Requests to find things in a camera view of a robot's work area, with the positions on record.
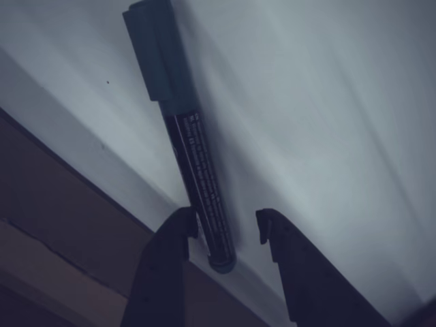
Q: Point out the red black marker green cap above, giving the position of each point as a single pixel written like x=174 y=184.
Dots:
x=201 y=170

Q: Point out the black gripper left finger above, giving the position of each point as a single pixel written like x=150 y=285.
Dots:
x=163 y=272

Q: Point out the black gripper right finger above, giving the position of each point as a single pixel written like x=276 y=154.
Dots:
x=313 y=289

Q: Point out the open brown cardboard box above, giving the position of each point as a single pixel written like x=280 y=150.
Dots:
x=51 y=204

